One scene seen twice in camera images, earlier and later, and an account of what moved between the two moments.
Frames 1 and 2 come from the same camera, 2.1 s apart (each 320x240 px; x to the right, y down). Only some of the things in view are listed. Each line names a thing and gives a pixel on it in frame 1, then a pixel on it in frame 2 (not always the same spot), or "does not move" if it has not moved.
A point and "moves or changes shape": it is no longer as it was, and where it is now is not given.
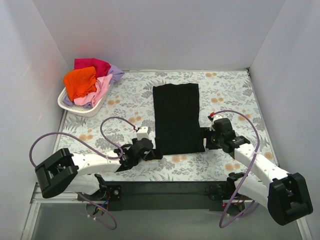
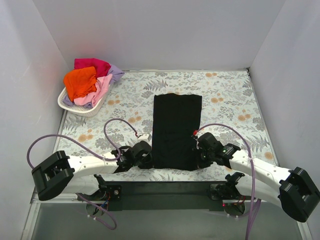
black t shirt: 176,112 moves or changes shape
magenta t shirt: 102,67 does not move
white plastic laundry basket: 79,110 does not move
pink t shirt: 102,84 does not move
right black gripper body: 207,140 -> 200,156
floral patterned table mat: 128,105 does not move
